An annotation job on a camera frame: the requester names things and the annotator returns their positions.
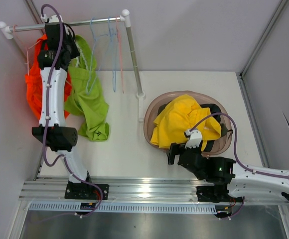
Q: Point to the lime green shorts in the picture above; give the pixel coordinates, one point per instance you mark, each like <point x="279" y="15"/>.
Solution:
<point x="86" y="98"/>

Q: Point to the pink translucent plastic basin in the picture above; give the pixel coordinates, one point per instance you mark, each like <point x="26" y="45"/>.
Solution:
<point x="156" y="106"/>

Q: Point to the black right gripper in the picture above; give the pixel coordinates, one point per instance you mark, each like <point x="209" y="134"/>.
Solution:
<point x="177" y="149"/>

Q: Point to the white slotted cable duct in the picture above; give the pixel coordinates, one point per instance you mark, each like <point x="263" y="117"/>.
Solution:
<point x="124" y="208"/>

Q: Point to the yellow shorts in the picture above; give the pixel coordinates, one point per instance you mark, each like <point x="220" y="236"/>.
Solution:
<point x="184" y="119"/>

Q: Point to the olive green shorts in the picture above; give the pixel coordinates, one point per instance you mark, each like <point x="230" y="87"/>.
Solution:
<point x="225" y="132"/>

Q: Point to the pink hanger of navy shorts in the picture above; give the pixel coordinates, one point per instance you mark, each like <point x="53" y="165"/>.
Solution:
<point x="120" y="53"/>

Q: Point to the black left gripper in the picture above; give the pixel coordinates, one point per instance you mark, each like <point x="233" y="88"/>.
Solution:
<point x="74" y="52"/>

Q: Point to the metal clothes rack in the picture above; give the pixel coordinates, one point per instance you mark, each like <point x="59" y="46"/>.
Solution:
<point x="125" y="18"/>

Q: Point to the aluminium mounting rail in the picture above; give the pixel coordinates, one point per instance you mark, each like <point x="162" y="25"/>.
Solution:
<point x="121" y="190"/>

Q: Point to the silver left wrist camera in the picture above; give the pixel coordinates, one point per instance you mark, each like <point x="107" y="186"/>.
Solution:
<point x="52" y="19"/>

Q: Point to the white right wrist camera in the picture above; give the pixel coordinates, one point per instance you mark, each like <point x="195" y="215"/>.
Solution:
<point x="194" y="138"/>

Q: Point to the aluminium corner frame profile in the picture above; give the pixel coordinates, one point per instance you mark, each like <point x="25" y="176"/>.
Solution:
<point x="264" y="36"/>

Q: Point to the pink hanger of orange shorts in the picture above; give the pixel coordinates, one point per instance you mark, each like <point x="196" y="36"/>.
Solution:
<point x="25" y="47"/>

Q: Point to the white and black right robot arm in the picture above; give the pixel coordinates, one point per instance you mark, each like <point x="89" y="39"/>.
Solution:
<point x="228" y="180"/>

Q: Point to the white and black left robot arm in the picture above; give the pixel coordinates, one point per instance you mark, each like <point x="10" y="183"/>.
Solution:
<point x="54" y="57"/>

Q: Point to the orange shorts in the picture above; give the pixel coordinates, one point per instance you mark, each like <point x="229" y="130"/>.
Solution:
<point x="34" y="83"/>

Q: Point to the blue hanger of olive shorts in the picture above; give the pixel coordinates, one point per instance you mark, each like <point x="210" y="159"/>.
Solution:
<point x="113" y="44"/>

